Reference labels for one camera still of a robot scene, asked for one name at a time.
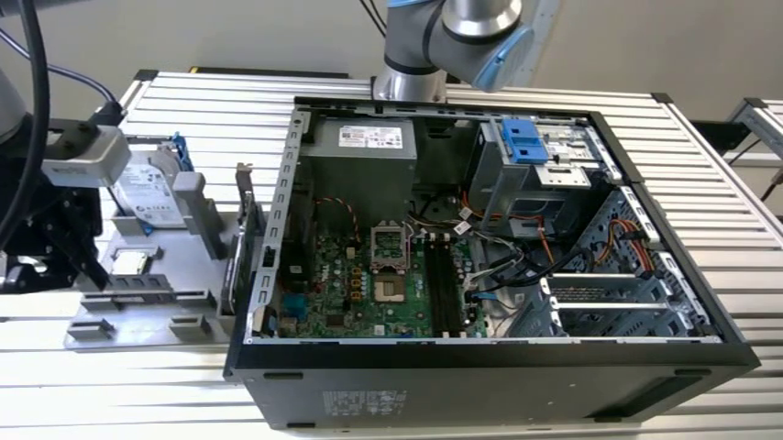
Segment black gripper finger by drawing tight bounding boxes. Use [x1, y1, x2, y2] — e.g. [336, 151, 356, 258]
[0, 250, 84, 294]
[46, 214, 111, 293]

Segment RAM stick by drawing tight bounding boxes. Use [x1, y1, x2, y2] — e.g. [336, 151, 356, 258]
[79, 291, 208, 304]

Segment black RAM slot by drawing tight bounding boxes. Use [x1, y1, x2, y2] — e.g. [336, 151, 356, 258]
[424, 234, 444, 338]
[431, 234, 452, 338]
[439, 234, 462, 338]

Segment silver CPU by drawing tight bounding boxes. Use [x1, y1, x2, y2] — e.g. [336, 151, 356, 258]
[112, 250, 152, 275]

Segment hard disk in blue carrier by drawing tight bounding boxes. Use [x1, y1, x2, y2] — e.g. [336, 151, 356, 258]
[107, 132, 198, 235]

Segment grey parts rack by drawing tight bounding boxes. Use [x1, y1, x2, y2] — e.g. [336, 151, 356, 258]
[60, 173, 264, 352]

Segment graphics card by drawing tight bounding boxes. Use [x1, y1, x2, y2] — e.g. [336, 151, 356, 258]
[219, 160, 268, 317]

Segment metal socket cover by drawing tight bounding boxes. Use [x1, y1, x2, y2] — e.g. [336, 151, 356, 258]
[368, 222, 411, 271]

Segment grey power supply unit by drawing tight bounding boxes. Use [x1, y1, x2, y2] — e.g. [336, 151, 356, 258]
[299, 116, 422, 226]

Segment CPU socket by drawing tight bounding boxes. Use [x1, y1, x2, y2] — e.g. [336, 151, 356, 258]
[370, 270, 411, 306]

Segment green motherboard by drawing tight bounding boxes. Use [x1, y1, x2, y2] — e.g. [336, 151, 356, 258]
[274, 196, 491, 340]

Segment metal drive cage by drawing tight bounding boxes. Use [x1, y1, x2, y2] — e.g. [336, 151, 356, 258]
[470, 116, 619, 230]

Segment black PC case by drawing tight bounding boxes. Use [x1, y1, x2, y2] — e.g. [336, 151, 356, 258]
[220, 94, 763, 432]

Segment blue drive latch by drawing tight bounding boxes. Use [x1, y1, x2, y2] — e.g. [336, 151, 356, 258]
[499, 117, 550, 164]

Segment metal disk bay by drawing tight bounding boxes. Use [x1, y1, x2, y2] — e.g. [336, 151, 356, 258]
[538, 269, 715, 340]

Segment purple camera cable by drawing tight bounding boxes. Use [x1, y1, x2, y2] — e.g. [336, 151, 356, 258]
[0, 27, 128, 135]

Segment thick black cable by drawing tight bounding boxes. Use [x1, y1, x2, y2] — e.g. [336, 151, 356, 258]
[0, 0, 52, 248]

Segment twisted multicolour fan wire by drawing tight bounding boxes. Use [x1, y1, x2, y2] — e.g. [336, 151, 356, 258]
[315, 196, 362, 242]

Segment multicolour wire bundle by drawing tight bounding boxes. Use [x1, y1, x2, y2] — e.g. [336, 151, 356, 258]
[403, 208, 491, 242]

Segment black cable loop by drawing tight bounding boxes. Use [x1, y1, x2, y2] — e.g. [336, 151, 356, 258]
[476, 242, 552, 292]

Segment orange power wires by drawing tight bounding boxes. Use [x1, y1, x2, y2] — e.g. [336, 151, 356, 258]
[602, 218, 659, 279]

